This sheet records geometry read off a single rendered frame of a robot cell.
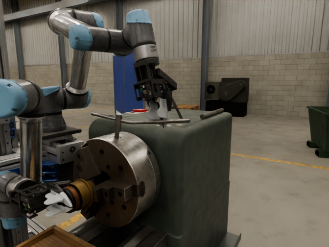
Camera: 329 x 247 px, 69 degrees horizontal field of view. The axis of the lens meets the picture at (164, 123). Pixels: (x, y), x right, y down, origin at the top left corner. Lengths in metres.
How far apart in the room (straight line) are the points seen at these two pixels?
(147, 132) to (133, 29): 0.36
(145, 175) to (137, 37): 0.42
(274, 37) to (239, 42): 1.36
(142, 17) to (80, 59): 0.56
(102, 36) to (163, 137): 0.39
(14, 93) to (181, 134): 0.53
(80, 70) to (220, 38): 10.24
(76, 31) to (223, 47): 10.52
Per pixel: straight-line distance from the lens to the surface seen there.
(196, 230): 1.10
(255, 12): 11.11
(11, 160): 1.30
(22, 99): 0.85
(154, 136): 0.87
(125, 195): 0.75
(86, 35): 0.78
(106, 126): 1.04
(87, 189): 0.78
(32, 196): 0.80
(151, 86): 0.71
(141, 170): 0.77
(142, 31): 0.76
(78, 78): 1.32
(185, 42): 11.91
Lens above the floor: 1.43
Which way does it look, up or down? 10 degrees down
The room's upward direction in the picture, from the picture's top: straight up
